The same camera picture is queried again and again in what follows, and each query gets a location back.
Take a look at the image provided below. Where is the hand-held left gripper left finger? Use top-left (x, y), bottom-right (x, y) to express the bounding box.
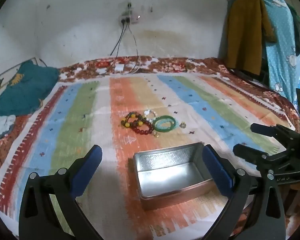
top-left (19, 144), bottom-right (103, 240)

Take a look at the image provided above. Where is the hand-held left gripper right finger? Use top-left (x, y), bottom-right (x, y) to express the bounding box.
top-left (202, 144), bottom-right (287, 240)

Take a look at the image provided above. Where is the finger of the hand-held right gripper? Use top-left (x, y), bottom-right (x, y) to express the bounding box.
top-left (233, 144), bottom-right (290, 170)
top-left (251, 123), bottom-right (300, 145)

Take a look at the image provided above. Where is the silver metal tin box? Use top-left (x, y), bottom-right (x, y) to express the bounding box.
top-left (133, 142), bottom-right (215, 211)

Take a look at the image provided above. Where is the yellow and dark bead bracelet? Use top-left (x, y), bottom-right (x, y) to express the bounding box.
top-left (120, 111), bottom-right (144, 129)

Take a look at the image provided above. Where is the red bead bracelet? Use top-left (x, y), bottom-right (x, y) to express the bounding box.
top-left (132, 119), bottom-right (155, 136)

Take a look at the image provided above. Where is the green jade bangle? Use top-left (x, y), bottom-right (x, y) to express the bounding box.
top-left (152, 115), bottom-right (178, 133)

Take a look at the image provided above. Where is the light blue bangle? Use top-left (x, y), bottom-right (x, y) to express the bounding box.
top-left (155, 119), bottom-right (176, 129)

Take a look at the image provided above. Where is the white bead bracelet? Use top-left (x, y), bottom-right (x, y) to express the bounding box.
top-left (143, 110), bottom-right (158, 121)

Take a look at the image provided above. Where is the striped colourful blanket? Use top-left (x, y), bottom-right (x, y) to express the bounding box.
top-left (0, 73), bottom-right (299, 240)

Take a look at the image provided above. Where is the blue printed cloth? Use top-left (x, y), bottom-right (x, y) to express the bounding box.
top-left (252, 0), bottom-right (300, 105)

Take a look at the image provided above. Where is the white crumpled cloth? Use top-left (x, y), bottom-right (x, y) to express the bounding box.
top-left (0, 115), bottom-right (17, 148)

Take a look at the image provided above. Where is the black clothes rack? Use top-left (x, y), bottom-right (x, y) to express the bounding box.
top-left (218, 0), bottom-right (274, 91)

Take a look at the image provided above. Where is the mustard yellow garment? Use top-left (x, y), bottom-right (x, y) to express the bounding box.
top-left (226, 0), bottom-right (275, 76)

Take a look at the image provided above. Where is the teal pillow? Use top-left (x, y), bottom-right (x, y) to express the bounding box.
top-left (0, 60), bottom-right (60, 117)

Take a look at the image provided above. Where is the dark green garment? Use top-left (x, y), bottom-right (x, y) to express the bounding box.
top-left (288, 4), bottom-right (300, 53)

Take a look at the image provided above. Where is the floral brown bedsheet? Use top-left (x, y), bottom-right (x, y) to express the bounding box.
top-left (0, 56), bottom-right (300, 205)

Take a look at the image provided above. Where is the white decorated headboard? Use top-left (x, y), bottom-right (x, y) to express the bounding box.
top-left (0, 57), bottom-right (38, 98)

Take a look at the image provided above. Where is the white power strip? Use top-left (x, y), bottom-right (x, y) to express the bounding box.
top-left (119, 14), bottom-right (141, 25)

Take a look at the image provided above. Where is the white charging cable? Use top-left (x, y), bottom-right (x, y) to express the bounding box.
top-left (128, 24), bottom-right (141, 75)

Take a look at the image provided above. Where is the black power cable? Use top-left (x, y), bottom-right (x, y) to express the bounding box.
top-left (110, 22), bottom-right (129, 57)

